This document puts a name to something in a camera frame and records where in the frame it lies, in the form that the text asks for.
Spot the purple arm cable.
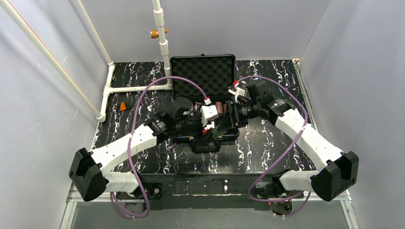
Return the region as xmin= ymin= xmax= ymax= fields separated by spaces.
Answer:
xmin=234 ymin=75 xmax=312 ymax=218
xmin=110 ymin=76 xmax=210 ymax=219

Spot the orange knob on pipe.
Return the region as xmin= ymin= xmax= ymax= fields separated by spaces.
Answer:
xmin=150 ymin=30 xmax=160 ymax=39

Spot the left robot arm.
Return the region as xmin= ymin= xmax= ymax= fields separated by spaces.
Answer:
xmin=68 ymin=97 xmax=219 ymax=202

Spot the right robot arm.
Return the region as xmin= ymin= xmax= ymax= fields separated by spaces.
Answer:
xmin=224 ymin=76 xmax=359 ymax=201

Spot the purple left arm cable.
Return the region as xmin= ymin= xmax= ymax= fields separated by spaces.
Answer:
xmin=110 ymin=76 xmax=210 ymax=219

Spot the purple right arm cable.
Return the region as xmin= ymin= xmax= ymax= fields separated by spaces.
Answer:
xmin=234 ymin=75 xmax=312 ymax=218

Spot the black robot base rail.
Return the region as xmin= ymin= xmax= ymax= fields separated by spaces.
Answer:
xmin=80 ymin=172 xmax=327 ymax=211

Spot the white pvc pipe frame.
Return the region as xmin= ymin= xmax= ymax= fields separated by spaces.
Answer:
xmin=0 ymin=0 xmax=173 ymax=123

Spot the orange black chip stack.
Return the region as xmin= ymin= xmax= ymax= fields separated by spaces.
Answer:
xmin=214 ymin=102 xmax=224 ymax=115

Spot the orange black small clip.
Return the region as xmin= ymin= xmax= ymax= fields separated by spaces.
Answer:
xmin=117 ymin=102 xmax=132 ymax=112

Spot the black poker set case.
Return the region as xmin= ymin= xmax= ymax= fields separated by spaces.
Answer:
xmin=170 ymin=54 xmax=239 ymax=153

